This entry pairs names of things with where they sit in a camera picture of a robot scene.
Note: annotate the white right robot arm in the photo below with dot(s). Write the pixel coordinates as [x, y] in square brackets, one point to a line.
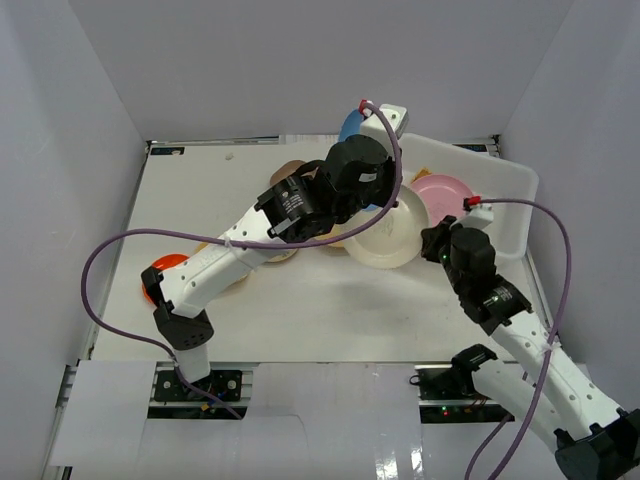
[590, 435]

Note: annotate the brown square plate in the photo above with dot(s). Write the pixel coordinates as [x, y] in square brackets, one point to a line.
[285, 172]

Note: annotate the black label sticker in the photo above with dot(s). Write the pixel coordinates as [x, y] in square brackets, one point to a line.
[166, 151]

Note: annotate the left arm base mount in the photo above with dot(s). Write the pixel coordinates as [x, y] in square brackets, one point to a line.
[171, 399]

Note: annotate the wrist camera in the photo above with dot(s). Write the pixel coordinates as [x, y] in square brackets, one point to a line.
[396, 116]
[477, 215]

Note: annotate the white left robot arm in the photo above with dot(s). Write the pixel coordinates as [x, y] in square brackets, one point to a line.
[317, 196]

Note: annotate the yellow square panda plate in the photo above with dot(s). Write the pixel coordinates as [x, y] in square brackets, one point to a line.
[240, 280]

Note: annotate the white plastic bin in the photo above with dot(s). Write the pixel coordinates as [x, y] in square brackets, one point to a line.
[487, 176]

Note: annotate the cream round plate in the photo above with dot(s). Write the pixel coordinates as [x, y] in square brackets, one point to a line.
[395, 240]

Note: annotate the woven bamboo fan-shaped tray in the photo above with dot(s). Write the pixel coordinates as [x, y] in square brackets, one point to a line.
[423, 172]

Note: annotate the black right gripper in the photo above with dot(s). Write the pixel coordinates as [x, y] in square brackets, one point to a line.
[432, 237]

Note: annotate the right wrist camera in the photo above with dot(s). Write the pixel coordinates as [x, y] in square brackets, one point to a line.
[477, 215]

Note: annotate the pink round plate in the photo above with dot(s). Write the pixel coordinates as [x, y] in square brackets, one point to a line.
[442, 195]

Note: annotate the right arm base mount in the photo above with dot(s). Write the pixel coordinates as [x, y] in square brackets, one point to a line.
[442, 401]

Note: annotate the blue round plate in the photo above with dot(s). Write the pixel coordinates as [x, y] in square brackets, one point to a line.
[351, 125]

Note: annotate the orange round plate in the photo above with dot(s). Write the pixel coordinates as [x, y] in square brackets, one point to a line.
[163, 263]

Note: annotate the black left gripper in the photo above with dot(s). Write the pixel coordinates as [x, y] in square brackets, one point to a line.
[388, 176]

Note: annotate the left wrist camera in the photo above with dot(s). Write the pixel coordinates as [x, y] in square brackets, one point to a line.
[396, 116]

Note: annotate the beige floral small plate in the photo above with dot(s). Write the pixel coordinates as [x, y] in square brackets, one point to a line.
[283, 256]

